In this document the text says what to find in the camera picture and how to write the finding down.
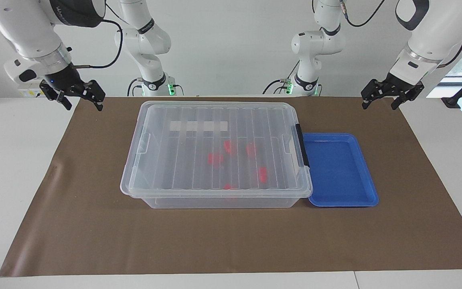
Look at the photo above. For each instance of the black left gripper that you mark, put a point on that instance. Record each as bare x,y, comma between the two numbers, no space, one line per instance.
395,85

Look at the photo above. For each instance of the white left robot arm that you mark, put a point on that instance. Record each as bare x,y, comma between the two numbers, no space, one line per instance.
427,36

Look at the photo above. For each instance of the black box latch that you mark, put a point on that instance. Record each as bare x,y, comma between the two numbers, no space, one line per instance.
301,144

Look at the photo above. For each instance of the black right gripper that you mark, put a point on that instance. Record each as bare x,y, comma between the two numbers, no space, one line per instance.
64,80

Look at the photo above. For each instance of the red block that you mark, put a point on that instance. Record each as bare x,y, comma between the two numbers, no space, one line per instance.
215,159
262,173
227,186
250,149
228,147

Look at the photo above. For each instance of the clear ribbed plastic lid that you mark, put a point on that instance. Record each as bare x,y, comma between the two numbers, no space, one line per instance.
175,160

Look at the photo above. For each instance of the brown paper table mat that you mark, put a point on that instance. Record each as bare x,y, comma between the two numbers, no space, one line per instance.
94,241

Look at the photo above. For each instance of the white wall socket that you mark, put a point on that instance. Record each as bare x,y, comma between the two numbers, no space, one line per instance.
28,90

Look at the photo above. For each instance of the blue plastic tray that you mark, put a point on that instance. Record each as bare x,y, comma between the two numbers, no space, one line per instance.
335,172

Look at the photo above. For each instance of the clear plastic storage box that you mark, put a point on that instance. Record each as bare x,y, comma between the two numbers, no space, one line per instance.
215,202

